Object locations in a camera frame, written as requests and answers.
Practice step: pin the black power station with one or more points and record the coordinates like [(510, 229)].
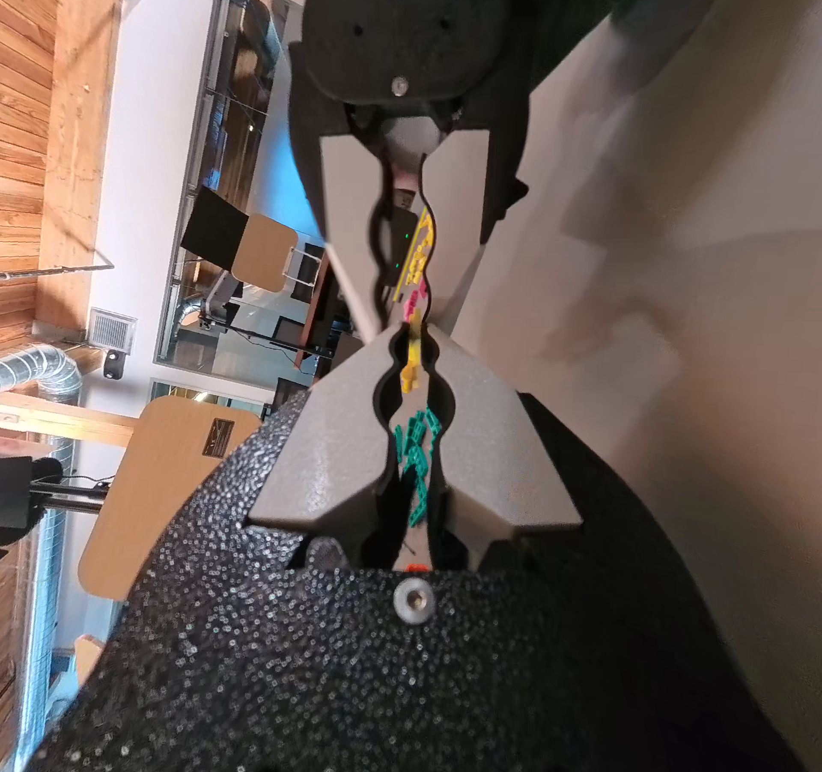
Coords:
[(398, 245)]

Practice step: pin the white wall vent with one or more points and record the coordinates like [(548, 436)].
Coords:
[(112, 331)]

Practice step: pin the silver ventilation duct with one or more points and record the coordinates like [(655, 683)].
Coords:
[(45, 370)]

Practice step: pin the pile of green lego pieces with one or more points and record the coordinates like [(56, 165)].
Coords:
[(417, 457)]

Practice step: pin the wooden desk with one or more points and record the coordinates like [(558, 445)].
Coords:
[(314, 309)]

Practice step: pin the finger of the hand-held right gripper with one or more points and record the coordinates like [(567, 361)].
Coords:
[(459, 194), (347, 194)]

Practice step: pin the small black wall speaker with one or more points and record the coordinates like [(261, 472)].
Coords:
[(114, 364)]

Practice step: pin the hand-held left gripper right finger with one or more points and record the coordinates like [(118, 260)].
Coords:
[(507, 464)]

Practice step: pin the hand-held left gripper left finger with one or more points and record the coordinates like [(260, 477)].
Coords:
[(321, 457)]

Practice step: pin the black square panel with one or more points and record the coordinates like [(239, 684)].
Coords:
[(215, 226)]

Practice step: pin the black light stand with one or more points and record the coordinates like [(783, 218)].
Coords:
[(19, 489)]

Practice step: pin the yellow lego plate assembly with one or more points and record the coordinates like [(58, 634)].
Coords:
[(411, 367)]

